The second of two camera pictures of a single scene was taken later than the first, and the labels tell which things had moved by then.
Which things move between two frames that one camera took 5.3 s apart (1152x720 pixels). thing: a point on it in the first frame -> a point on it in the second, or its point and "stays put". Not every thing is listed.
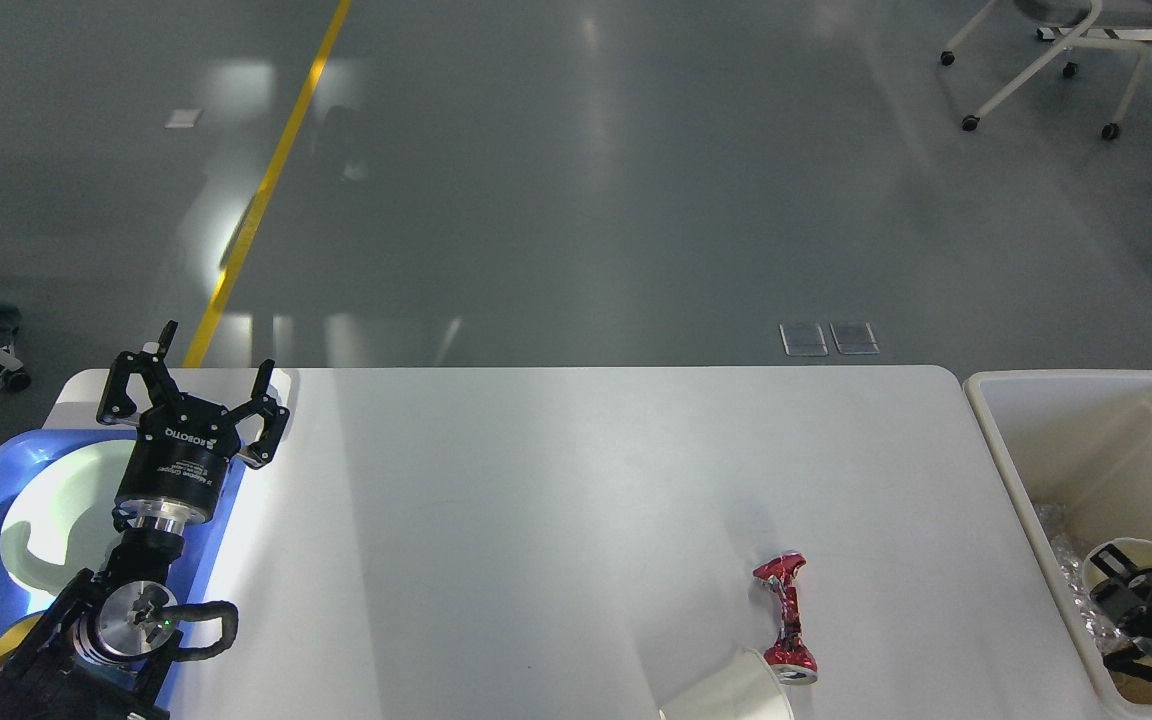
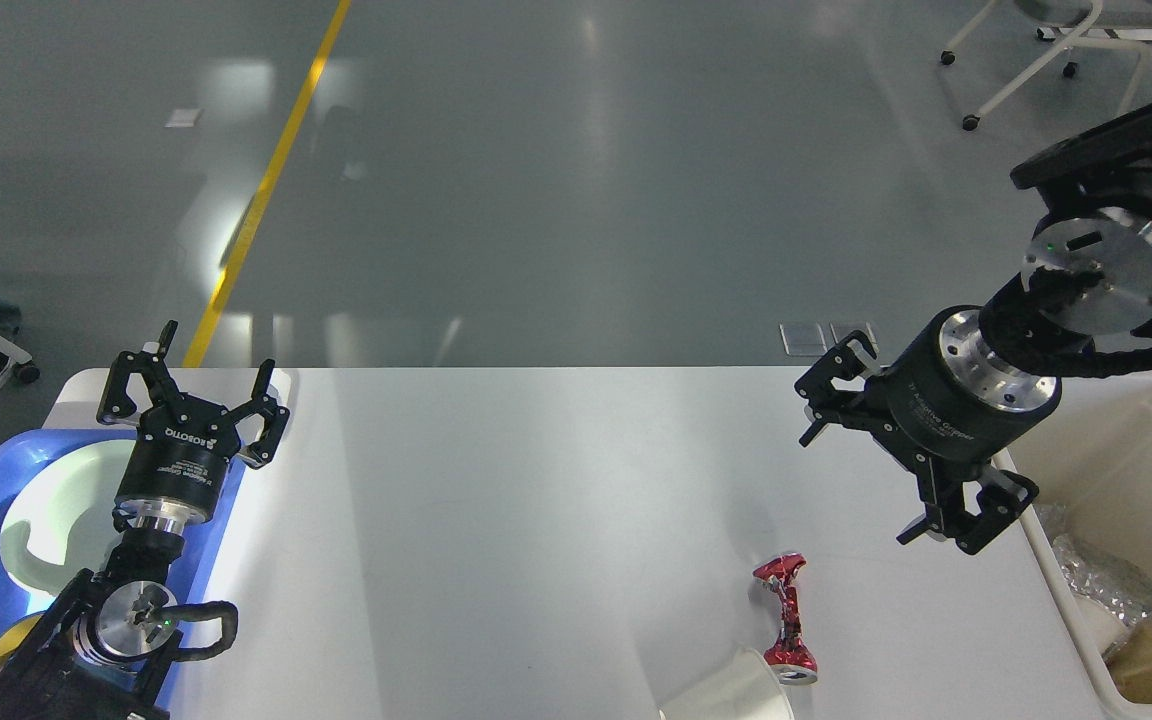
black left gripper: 176,467 stays put
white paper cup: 734,685 stays put
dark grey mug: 2,648 stays put
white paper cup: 1140,552 -> 1106,628
